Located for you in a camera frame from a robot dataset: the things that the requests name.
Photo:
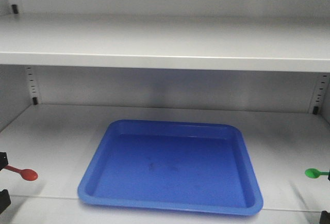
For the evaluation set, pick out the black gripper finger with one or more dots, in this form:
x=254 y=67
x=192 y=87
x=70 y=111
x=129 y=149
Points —
x=324 y=218
x=4 y=200
x=3 y=160

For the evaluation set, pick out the red plastic spoon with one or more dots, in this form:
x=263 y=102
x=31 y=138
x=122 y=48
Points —
x=26 y=174

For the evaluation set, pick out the green plastic spoon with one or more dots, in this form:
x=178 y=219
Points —
x=314 y=173

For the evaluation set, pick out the grey cabinet lower shelf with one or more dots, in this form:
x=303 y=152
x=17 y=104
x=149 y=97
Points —
x=58 y=142

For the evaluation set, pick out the grey cabinet shelf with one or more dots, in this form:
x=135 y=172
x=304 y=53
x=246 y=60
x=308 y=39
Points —
x=246 y=44
x=58 y=142

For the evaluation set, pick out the grey cabinet upper shelf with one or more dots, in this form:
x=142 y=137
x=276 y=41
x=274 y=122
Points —
x=246 y=44

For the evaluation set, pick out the blue plastic tray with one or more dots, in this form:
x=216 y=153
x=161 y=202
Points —
x=179 y=166

